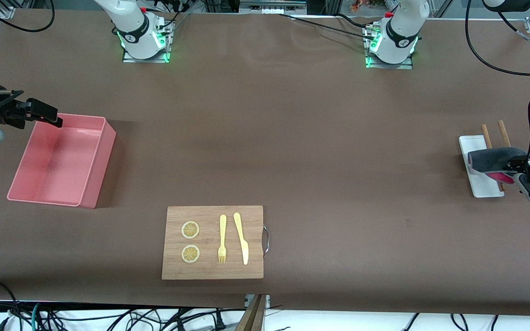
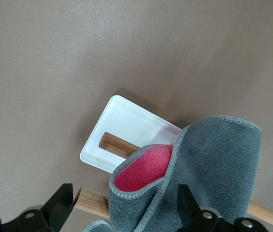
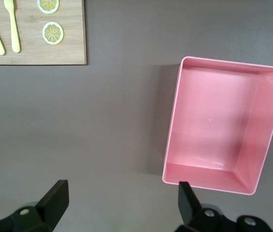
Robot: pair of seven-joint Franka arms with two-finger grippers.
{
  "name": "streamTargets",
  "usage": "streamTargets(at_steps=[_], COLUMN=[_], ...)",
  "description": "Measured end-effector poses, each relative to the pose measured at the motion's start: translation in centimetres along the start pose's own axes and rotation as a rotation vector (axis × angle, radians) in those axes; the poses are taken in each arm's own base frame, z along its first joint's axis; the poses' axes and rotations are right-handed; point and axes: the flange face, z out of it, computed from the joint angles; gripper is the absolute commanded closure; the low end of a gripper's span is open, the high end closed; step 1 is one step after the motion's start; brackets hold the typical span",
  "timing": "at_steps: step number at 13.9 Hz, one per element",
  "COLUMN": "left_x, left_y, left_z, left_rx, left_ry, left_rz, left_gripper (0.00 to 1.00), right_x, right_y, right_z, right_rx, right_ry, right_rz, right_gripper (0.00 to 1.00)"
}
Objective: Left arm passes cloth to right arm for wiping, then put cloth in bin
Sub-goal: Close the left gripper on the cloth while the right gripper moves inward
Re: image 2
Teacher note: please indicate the grey and pink cloth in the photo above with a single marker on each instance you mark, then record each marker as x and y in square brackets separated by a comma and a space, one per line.
[211, 157]

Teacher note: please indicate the wooden rack rod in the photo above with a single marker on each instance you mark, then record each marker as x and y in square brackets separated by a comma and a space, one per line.
[90, 200]
[117, 143]

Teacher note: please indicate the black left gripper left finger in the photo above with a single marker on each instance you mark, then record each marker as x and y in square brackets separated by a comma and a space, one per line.
[54, 212]

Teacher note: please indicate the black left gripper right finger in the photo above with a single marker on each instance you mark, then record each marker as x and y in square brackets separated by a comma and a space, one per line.
[199, 222]

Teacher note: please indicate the white rack base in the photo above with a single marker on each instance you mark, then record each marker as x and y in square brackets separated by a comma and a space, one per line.
[126, 116]

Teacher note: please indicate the brown table cover sheet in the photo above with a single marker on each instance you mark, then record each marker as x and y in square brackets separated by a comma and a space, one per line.
[54, 72]

